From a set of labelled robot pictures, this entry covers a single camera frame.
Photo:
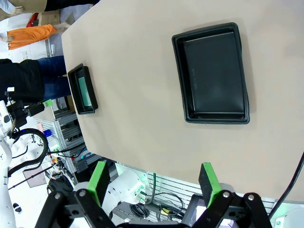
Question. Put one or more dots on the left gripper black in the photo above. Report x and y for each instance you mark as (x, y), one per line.
(17, 114)

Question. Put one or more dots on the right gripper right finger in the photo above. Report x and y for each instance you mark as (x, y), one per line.
(210, 185)

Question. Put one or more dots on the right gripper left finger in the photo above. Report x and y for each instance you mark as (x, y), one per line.
(95, 185)

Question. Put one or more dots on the black plastic ESD tray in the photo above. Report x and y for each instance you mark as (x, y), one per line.
(73, 95)
(213, 76)

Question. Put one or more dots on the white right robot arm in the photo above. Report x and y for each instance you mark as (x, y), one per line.
(289, 216)

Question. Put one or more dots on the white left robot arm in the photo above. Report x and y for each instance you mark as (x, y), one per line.
(4, 147)

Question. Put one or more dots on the person in black jacket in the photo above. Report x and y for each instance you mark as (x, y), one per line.
(21, 78)

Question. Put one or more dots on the orange cloth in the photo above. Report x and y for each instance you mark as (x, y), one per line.
(31, 35)

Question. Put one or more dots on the person in beige jacket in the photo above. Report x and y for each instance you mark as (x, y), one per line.
(26, 6)

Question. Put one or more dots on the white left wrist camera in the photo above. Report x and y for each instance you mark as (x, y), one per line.
(10, 95)

